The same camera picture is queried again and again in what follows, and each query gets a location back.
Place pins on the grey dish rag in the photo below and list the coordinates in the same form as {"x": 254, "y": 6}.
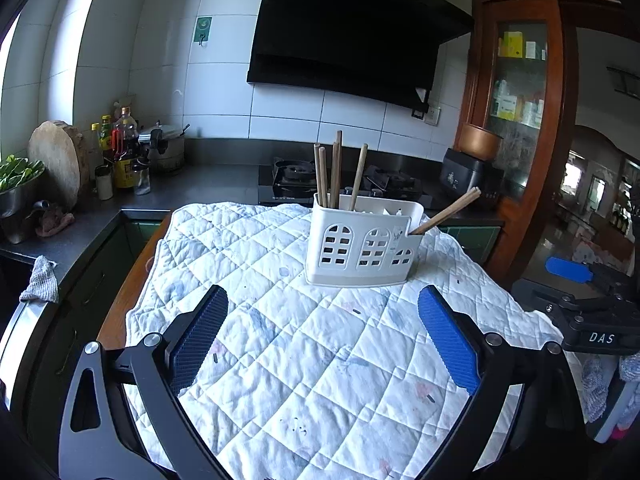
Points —
{"x": 41, "y": 280}

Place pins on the brown cloth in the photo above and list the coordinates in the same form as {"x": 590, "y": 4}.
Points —
{"x": 52, "y": 220}

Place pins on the black gas stove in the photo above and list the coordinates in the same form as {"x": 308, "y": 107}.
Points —
{"x": 295, "y": 180}

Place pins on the wooden glass door cabinet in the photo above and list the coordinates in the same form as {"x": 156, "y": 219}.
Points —
{"x": 520, "y": 110}

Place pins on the white plastic utensil holder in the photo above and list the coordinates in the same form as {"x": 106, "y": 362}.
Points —
{"x": 360, "y": 250}

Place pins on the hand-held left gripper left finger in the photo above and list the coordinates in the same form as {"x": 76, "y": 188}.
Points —
{"x": 200, "y": 340}

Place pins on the large red label bottle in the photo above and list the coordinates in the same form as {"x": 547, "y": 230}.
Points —
{"x": 125, "y": 135}

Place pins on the wall socket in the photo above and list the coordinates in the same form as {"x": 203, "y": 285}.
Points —
{"x": 430, "y": 115}

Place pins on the metal pressure cooker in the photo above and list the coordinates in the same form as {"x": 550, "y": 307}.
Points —
{"x": 165, "y": 147}

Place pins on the person's right hand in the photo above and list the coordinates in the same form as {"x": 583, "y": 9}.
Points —
{"x": 607, "y": 385}

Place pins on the metal bowl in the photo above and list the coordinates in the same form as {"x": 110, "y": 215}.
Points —
{"x": 17, "y": 210}

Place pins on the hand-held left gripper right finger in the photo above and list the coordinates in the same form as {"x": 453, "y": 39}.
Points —
{"x": 447, "y": 340}

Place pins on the black rice cooker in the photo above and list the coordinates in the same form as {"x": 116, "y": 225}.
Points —
{"x": 467, "y": 180}

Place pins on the yellow seasoning tin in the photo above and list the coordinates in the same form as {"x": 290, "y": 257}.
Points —
{"x": 125, "y": 174}

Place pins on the black range hood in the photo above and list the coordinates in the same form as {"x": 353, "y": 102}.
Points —
{"x": 350, "y": 30}

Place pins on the white shaker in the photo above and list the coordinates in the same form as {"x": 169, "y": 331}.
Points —
{"x": 104, "y": 185}

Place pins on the yellow cap oil bottle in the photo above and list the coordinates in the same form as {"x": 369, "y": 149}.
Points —
{"x": 96, "y": 137}

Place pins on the copper inner pot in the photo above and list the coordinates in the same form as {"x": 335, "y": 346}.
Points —
{"x": 479, "y": 140}

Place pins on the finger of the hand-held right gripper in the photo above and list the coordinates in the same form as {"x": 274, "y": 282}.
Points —
{"x": 567, "y": 269}
{"x": 537, "y": 295}

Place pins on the green bottle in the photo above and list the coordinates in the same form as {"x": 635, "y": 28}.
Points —
{"x": 105, "y": 132}

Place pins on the green wall hook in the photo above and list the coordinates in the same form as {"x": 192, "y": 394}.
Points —
{"x": 202, "y": 29}

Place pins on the glass jar dark lid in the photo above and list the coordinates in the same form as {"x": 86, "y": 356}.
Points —
{"x": 141, "y": 177}

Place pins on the white quilted blanket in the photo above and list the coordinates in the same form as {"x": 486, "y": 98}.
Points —
{"x": 310, "y": 360}

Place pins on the round wooden cutting board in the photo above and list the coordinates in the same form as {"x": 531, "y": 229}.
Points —
{"x": 57, "y": 165}

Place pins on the green leafy vegetables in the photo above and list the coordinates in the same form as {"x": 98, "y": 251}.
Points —
{"x": 17, "y": 170}

